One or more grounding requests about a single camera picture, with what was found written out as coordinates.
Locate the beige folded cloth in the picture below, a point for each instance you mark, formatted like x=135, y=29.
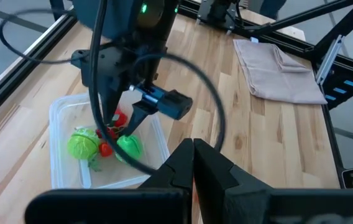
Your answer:
x=276, y=74

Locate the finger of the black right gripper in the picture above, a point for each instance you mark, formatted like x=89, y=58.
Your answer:
x=109, y=102
x=139, y=112

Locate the small red toy fruit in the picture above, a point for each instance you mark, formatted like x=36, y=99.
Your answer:
x=105, y=150

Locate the light green toy cabbage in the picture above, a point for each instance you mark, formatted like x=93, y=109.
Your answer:
x=83, y=144

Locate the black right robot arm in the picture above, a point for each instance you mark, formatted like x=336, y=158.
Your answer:
x=117, y=15

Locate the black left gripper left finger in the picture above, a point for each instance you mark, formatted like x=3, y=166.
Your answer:
x=179, y=174

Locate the bright green toy vegetable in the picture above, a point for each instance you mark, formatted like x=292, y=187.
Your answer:
x=131, y=146

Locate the silver metal bracket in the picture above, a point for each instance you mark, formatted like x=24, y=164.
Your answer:
x=330, y=59

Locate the clear plastic tupperware container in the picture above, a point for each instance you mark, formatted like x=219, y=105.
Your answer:
x=67, y=174

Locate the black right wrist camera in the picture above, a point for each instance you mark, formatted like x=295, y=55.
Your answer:
x=173, y=104

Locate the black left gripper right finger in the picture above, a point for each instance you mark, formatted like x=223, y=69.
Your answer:
x=210, y=186

